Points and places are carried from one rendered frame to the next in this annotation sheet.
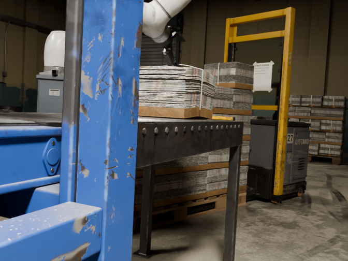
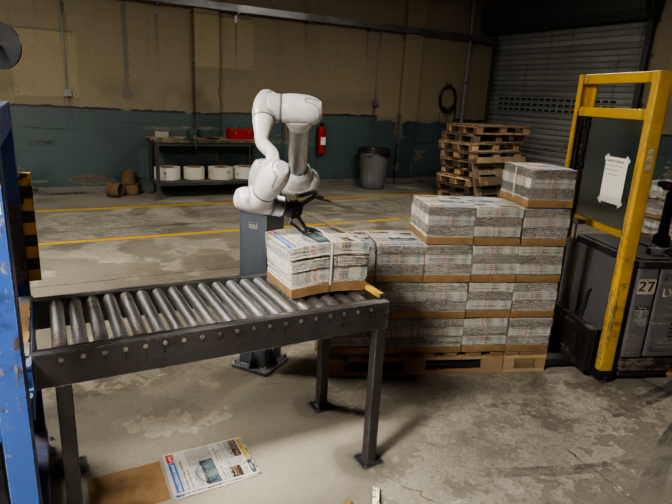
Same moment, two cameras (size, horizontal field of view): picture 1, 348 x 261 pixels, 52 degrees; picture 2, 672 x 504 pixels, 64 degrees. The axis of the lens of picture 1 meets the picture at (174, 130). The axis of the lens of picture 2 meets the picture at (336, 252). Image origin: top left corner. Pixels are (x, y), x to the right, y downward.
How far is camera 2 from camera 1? 163 cm
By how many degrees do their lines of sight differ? 37
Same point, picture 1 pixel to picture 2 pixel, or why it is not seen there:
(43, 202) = not seen: hidden behind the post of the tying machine
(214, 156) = (478, 302)
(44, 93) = (245, 226)
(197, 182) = (444, 332)
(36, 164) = not seen: hidden behind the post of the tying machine
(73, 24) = not seen: outside the picture
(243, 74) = (549, 186)
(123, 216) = (18, 428)
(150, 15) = (244, 203)
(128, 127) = (14, 388)
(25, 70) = (403, 96)
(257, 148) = (599, 290)
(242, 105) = (544, 232)
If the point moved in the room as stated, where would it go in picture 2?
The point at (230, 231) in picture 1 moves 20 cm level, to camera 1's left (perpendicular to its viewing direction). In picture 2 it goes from (368, 417) to (332, 402)
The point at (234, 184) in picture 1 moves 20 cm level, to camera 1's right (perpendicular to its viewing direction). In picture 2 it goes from (372, 369) to (412, 384)
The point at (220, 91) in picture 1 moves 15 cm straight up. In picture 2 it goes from (494, 215) to (497, 189)
